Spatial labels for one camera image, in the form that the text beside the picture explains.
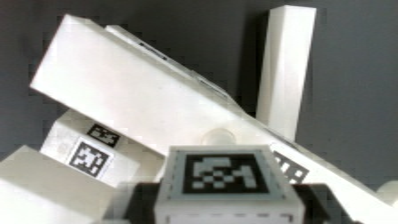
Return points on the white chair leg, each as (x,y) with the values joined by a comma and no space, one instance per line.
(225,187)

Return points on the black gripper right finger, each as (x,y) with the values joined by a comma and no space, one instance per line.
(324,209)

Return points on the white chair back frame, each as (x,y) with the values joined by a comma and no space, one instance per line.
(163,107)

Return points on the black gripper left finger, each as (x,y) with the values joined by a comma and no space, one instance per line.
(133,205)

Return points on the white U-shaped fence frame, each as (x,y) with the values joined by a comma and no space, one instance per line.
(285,67)

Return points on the white short leg post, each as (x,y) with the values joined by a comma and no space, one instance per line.
(99,152)

